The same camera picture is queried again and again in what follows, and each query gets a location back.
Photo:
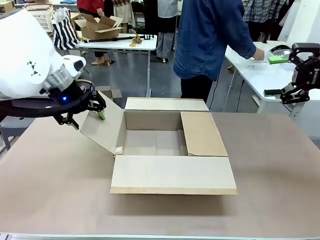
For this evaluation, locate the black white striped bag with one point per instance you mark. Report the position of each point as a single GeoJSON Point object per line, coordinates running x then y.
{"type": "Point", "coordinates": [65, 32]}

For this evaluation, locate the small cardboard box on floor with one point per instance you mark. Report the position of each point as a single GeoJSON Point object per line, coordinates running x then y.
{"type": "Point", "coordinates": [115, 93]}

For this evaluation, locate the clear plastic container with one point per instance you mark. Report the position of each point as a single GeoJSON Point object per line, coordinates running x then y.
{"type": "Point", "coordinates": [281, 53]}

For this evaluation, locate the person's right hand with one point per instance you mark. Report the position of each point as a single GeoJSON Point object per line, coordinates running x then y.
{"type": "Point", "coordinates": [258, 53]}

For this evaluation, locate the person in white black clothes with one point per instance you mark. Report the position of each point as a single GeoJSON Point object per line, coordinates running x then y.
{"type": "Point", "coordinates": [165, 45]}

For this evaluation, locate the person in red top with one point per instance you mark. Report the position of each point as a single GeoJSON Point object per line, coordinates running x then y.
{"type": "Point", "coordinates": [90, 6]}

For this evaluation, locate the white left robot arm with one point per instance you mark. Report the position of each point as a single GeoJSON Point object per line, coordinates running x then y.
{"type": "Point", "coordinates": [25, 50]}

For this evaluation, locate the person in denim shirt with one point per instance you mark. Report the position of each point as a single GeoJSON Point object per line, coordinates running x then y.
{"type": "Point", "coordinates": [207, 37]}

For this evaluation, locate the open brown cardboard box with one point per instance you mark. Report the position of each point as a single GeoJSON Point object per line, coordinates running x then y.
{"type": "Point", "coordinates": [100, 27]}

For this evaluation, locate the grey plastic stool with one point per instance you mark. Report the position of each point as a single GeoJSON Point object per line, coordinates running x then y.
{"type": "Point", "coordinates": [15, 125]}

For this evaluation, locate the person in beige plaid top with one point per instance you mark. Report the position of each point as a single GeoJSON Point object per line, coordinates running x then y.
{"type": "Point", "coordinates": [122, 10]}

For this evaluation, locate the person's right forearm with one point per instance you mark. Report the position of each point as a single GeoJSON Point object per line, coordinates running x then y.
{"type": "Point", "coordinates": [246, 50]}

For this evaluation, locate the yellow tape roll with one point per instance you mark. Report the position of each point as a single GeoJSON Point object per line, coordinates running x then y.
{"type": "Point", "coordinates": [132, 44]}

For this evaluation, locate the white table with rounded corners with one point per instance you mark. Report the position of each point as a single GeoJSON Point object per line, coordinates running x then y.
{"type": "Point", "coordinates": [250, 80]}

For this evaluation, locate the crumpled brown paper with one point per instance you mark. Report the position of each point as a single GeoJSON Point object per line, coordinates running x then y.
{"type": "Point", "coordinates": [137, 39]}

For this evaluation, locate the cream plastic basket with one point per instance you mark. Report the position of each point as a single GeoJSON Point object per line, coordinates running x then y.
{"type": "Point", "coordinates": [41, 20]}

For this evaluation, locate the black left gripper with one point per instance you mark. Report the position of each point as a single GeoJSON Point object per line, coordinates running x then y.
{"type": "Point", "coordinates": [72, 96]}

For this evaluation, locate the large cardboard box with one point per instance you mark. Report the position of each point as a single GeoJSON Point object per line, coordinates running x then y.
{"type": "Point", "coordinates": [172, 172]}

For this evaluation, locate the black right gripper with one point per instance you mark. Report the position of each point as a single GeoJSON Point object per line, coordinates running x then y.
{"type": "Point", "coordinates": [310, 77]}

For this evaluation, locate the white board panel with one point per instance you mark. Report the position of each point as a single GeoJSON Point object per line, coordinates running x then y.
{"type": "Point", "coordinates": [300, 20]}

